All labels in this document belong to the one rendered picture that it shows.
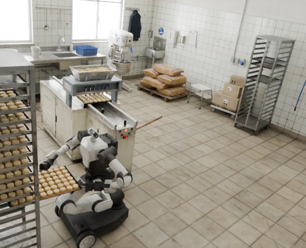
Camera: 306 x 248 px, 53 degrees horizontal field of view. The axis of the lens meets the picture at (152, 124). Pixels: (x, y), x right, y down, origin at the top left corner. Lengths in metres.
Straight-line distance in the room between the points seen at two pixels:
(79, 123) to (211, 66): 4.16
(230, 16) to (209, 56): 1.02
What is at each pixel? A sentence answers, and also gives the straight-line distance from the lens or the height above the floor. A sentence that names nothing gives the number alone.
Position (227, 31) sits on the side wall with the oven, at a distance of 7.19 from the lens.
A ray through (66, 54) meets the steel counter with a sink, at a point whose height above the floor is 0.84.
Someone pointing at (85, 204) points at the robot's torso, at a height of 0.34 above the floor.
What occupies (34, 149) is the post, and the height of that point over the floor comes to 1.19.
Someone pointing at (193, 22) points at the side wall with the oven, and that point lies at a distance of 7.75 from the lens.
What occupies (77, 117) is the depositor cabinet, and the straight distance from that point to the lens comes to 4.10.
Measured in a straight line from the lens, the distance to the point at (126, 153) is 3.83.
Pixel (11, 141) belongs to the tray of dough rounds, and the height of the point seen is 1.22.
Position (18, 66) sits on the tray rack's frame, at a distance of 2.16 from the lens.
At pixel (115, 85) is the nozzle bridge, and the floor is 1.09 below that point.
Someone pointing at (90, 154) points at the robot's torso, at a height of 0.95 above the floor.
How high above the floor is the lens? 2.37
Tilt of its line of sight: 24 degrees down
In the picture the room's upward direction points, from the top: 7 degrees clockwise
